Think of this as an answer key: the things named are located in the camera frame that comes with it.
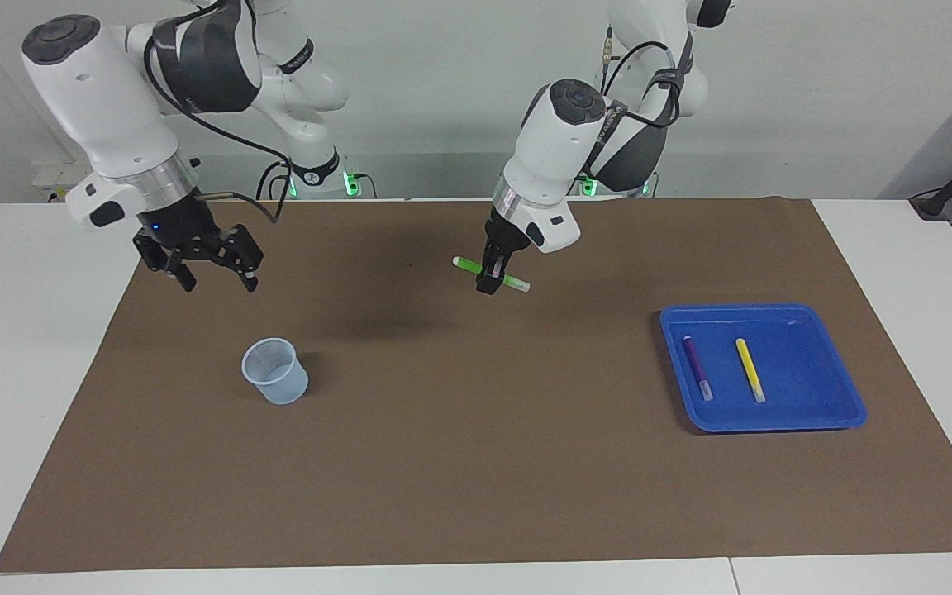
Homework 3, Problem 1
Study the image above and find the green pen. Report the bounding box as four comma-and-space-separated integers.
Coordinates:
452, 255, 531, 293

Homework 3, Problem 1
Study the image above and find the purple pen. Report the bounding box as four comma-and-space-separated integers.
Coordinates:
683, 335, 714, 402

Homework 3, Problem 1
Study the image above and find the yellow pen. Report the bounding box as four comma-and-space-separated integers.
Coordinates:
735, 337, 767, 405

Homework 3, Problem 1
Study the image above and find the blue plastic tray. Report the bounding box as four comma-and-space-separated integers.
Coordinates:
659, 303, 868, 434

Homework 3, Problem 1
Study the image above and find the clear plastic cup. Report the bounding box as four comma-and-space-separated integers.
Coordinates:
241, 336, 310, 406

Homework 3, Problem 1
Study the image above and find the brown table mat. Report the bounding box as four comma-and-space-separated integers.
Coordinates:
0, 198, 952, 574

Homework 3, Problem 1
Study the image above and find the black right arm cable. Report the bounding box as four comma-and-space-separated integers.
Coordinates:
144, 0, 295, 224

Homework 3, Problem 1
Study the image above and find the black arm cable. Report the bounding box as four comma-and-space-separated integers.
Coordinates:
144, 0, 295, 224
596, 25, 688, 191

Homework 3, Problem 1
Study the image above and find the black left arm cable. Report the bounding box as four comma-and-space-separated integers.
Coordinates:
596, 25, 688, 191

